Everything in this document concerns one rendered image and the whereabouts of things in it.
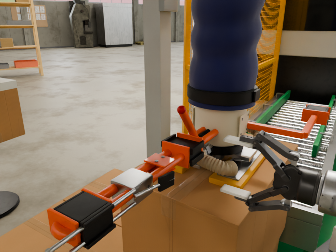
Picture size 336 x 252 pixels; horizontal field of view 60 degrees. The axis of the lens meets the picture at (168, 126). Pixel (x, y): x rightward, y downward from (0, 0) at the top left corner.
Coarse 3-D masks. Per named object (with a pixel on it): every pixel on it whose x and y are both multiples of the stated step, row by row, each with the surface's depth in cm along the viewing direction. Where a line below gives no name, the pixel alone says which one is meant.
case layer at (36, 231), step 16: (112, 176) 171; (96, 192) 155; (48, 208) 142; (32, 224) 131; (48, 224) 131; (0, 240) 121; (16, 240) 121; (32, 240) 121; (48, 240) 121; (112, 240) 121
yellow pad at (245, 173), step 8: (232, 160) 92; (240, 160) 91; (256, 160) 98; (240, 168) 91; (248, 168) 92; (256, 168) 94; (216, 176) 88; (224, 176) 87; (232, 176) 87; (240, 176) 87; (248, 176) 88; (216, 184) 87; (232, 184) 84; (240, 184) 83
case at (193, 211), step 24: (288, 144) 115; (192, 168) 96; (264, 168) 96; (168, 192) 83; (192, 192) 83; (216, 192) 83; (144, 216) 89; (168, 216) 83; (192, 216) 77; (216, 216) 73; (240, 216) 73; (264, 216) 90; (144, 240) 92; (168, 240) 86; (192, 240) 80; (216, 240) 75; (240, 240) 73; (264, 240) 98
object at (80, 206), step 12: (84, 192) 55; (60, 204) 51; (72, 204) 51; (84, 204) 51; (96, 204) 51; (48, 216) 50; (60, 216) 48; (72, 216) 48; (84, 216) 48; (72, 228) 47
